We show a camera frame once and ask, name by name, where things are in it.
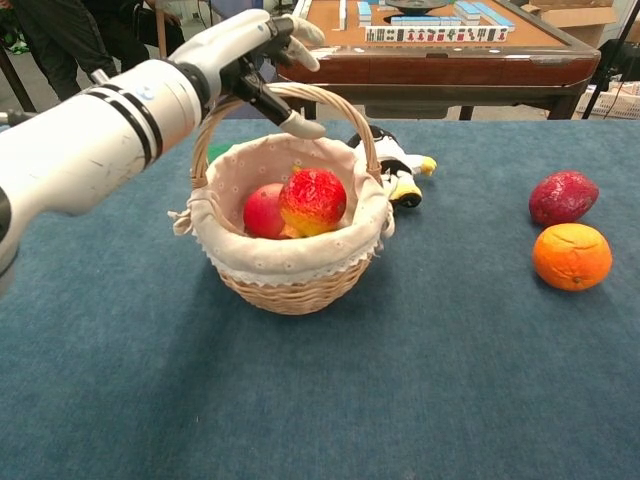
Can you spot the short blue-backed mahjong tile row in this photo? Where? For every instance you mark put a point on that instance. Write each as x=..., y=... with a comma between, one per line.
x=425, y=20

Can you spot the black tripod stand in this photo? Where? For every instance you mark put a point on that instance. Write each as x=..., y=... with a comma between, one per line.
x=607, y=65

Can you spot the wooden chair leg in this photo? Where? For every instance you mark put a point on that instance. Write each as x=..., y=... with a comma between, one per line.
x=161, y=35

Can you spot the black and white plush penguin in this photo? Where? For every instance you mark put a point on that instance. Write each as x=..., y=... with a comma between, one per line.
x=400, y=162

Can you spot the standing person in black trousers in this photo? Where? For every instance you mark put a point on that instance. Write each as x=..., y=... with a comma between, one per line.
x=60, y=30

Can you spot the brown mahjong table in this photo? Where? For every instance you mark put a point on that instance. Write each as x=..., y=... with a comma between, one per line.
x=450, y=65

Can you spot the wicker basket with cloth liner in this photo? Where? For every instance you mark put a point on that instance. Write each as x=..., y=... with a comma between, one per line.
x=295, y=295

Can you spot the red and yellow toy fruit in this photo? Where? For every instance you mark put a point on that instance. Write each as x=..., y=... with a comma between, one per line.
x=312, y=202

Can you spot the blue table cloth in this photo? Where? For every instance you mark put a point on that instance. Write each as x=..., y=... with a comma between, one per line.
x=320, y=390

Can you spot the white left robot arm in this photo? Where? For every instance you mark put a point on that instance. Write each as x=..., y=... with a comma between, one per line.
x=75, y=150

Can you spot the cardboard box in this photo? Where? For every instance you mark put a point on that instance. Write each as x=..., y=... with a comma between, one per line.
x=580, y=17

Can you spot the orange fruit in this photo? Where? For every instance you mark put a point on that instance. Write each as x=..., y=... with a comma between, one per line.
x=572, y=257

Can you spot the white upright mahjong tile row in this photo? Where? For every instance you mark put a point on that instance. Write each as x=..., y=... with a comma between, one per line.
x=342, y=15

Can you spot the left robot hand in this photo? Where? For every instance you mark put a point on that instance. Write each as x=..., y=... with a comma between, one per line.
x=225, y=45

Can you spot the green and yellow sponge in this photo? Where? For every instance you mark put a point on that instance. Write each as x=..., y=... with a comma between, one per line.
x=217, y=150

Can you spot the face-up mahjong tile row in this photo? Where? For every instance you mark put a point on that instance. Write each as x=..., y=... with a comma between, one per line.
x=435, y=34

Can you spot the small blue-backed mahjong tile stack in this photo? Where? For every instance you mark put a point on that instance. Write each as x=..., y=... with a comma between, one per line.
x=364, y=12

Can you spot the dark brown slanted pole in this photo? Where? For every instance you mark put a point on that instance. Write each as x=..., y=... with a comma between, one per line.
x=17, y=82

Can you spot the red apple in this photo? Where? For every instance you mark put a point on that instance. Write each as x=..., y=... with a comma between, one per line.
x=262, y=212

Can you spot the long blue-backed mahjong tile stack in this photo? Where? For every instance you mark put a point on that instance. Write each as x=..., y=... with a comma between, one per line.
x=482, y=12

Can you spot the seated person in black clothes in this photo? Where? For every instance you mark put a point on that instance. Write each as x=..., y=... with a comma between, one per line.
x=125, y=30

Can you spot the black mahjong table centre dish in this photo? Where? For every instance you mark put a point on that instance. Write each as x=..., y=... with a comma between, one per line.
x=415, y=6

